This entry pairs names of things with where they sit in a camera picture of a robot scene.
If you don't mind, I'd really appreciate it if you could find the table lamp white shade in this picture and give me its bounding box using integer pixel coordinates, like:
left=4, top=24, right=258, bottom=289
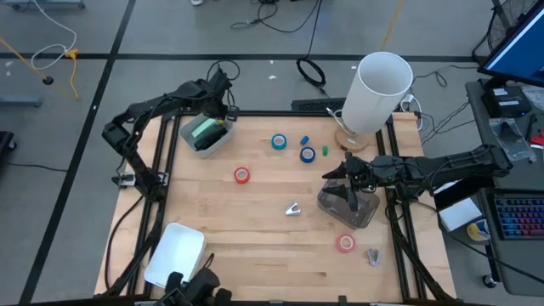
left=333, top=51, right=414, bottom=154

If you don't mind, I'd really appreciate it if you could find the mint green stapler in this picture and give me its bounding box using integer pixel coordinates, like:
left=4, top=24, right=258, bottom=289
left=190, top=118, right=218, bottom=138

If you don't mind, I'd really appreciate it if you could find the black table-level camera rig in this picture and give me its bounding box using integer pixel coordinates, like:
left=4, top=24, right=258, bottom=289
left=153, top=266, right=233, bottom=306

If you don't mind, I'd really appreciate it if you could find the white plastic bin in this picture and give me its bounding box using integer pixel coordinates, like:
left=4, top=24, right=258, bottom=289
left=143, top=222, right=207, bottom=289

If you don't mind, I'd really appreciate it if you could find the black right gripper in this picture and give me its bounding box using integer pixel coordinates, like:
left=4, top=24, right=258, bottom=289
left=321, top=151, right=377, bottom=201

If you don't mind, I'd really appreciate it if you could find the white floor cable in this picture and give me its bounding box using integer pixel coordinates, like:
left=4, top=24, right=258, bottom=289
left=29, top=0, right=78, bottom=71

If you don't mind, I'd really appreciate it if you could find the black table frame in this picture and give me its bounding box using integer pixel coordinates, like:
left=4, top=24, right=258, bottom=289
left=101, top=109, right=458, bottom=306

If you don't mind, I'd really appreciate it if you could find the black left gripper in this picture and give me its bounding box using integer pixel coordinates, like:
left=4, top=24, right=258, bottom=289
left=199, top=67, right=240, bottom=123

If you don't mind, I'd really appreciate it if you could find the coiled black cable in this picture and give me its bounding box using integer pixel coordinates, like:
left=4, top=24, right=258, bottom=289
left=296, top=57, right=327, bottom=89

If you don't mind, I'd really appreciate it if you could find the wire cage fan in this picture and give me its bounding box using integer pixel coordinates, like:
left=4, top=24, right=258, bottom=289
left=486, top=0, right=541, bottom=53

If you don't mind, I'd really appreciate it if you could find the grey plastic bin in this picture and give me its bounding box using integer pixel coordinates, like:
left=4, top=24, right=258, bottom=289
left=178, top=114, right=235, bottom=159

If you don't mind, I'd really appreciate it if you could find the clear plastic bag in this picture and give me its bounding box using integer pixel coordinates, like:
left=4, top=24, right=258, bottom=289
left=488, top=117, right=537, bottom=163

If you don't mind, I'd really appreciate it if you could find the yellow floor cable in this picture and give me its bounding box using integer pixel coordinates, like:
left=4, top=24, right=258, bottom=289
left=0, top=36, right=81, bottom=99

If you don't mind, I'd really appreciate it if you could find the pink tape roll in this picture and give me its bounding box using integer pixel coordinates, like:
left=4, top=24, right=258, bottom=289
left=336, top=233, right=356, bottom=253

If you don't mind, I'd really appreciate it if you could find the computer monitor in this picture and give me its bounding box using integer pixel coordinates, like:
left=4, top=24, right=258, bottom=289
left=478, top=0, right=544, bottom=89

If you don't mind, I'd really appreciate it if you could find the black power strip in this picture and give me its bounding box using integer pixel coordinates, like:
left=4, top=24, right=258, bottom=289
left=291, top=97, right=348, bottom=113

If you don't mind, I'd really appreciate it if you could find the grey side desk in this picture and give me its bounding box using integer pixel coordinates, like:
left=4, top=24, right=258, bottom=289
left=465, top=78, right=544, bottom=298

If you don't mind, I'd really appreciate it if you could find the small black computer box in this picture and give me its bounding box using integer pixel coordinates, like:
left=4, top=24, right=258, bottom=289
left=481, top=84, right=532, bottom=119

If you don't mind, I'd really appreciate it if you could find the backlit keyboard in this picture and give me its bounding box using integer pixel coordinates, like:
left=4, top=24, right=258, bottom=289
left=494, top=193, right=544, bottom=241

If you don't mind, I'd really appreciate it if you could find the smoky transparent plastic bin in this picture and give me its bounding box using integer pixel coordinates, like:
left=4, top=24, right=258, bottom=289
left=316, top=178, right=381, bottom=230

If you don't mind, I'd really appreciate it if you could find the white box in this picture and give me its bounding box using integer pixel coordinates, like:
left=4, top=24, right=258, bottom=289
left=438, top=197, right=484, bottom=233

